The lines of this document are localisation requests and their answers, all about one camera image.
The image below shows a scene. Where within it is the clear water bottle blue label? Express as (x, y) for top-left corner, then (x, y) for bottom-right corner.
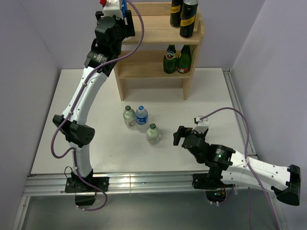
(119, 0), (128, 18)

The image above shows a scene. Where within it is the black can yellow label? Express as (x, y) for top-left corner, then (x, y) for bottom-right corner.
(170, 0), (183, 28)

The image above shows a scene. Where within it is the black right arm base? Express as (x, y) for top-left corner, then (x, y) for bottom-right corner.
(192, 173), (235, 207)

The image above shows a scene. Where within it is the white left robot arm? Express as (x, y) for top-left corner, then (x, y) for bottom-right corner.
(52, 10), (135, 184)

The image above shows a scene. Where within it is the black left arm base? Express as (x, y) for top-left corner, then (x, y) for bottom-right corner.
(64, 176), (109, 208)

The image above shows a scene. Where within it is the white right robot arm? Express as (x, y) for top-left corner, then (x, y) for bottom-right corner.
(173, 115), (301, 206)

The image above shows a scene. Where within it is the wooden shelf unit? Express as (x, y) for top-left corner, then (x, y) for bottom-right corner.
(115, 2), (205, 101)

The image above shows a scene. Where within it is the clear glass bottle green cap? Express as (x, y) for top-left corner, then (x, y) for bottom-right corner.
(146, 123), (160, 145)

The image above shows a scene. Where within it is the rear water bottle blue label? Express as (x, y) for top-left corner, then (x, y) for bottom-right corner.
(135, 105), (149, 133)

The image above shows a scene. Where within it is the green glass bottle red label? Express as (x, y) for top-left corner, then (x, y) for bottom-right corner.
(163, 45), (177, 74)

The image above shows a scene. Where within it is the rear glass bottle green cap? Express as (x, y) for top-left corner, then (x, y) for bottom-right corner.
(123, 105), (136, 127)

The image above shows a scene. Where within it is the dark green bottle yellow label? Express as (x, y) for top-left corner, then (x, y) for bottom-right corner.
(177, 45), (192, 74)

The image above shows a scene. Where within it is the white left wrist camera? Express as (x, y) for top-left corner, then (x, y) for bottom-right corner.
(100, 0), (124, 19)

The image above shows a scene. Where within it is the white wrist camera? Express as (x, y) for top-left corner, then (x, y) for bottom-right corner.
(193, 116), (209, 134)
(100, 0), (124, 19)

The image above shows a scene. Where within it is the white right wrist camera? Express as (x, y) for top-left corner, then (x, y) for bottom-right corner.
(193, 116), (209, 134)

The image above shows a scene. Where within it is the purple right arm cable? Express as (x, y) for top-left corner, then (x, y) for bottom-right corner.
(201, 106), (281, 230)

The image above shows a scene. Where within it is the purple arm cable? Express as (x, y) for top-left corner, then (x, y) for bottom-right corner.
(201, 106), (281, 230)
(51, 0), (145, 211)

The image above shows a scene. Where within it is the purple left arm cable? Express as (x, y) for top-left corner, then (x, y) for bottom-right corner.
(51, 0), (145, 211)

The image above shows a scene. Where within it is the aluminium rail frame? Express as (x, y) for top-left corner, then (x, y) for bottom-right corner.
(12, 68), (288, 230)

